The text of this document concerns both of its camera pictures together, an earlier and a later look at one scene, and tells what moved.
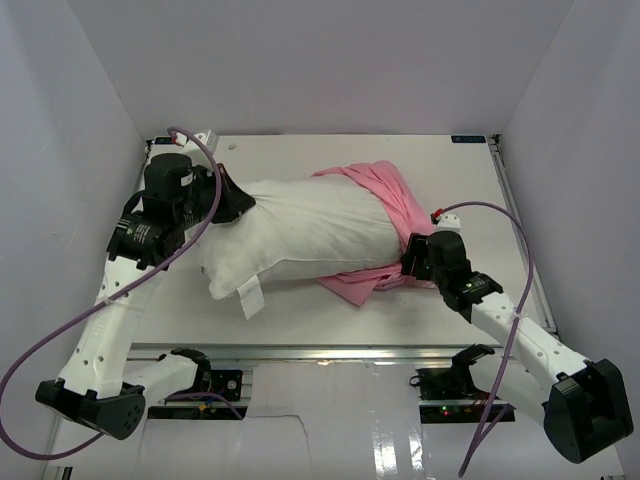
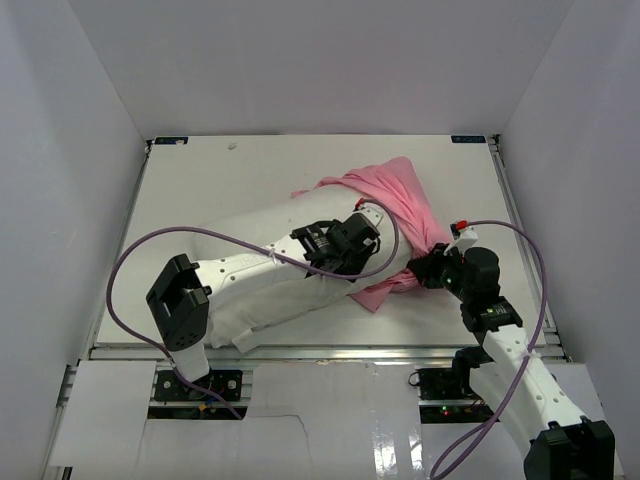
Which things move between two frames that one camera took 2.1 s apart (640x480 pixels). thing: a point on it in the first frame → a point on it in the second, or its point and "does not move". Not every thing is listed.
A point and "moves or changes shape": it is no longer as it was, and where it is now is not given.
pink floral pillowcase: x=356 y=287 moves or changes shape
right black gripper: x=417 y=247 → x=426 y=268
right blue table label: x=468 y=138 does not move
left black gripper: x=234 y=198 → x=358 y=259
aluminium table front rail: x=311 y=353 does not move
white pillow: x=300 y=227 moves or changes shape
